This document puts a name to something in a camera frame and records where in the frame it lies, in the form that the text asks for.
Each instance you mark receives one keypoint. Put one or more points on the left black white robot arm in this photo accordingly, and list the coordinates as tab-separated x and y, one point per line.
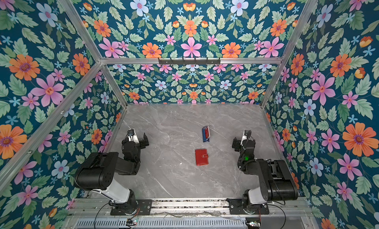
97	173

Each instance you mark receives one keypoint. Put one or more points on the white perforated cable tray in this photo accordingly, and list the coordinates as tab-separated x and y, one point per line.
162	223

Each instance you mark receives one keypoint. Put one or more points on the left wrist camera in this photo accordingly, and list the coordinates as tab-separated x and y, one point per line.
131	136

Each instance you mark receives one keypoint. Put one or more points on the red card holder wallet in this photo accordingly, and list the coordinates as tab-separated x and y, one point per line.
201	157

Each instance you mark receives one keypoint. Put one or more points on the aluminium front rail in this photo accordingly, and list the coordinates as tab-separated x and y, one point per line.
190	207

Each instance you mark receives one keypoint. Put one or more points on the black hook rail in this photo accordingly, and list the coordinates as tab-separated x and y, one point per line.
189	61

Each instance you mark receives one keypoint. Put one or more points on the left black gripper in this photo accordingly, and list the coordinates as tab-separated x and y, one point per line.
145	141

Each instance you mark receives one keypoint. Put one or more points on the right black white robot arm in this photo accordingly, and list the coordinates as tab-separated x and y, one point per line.
275	181

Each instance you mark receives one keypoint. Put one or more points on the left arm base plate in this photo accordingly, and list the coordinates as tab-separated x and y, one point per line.
139	207

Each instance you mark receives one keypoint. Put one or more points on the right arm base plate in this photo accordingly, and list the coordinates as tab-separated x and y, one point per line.
238	206

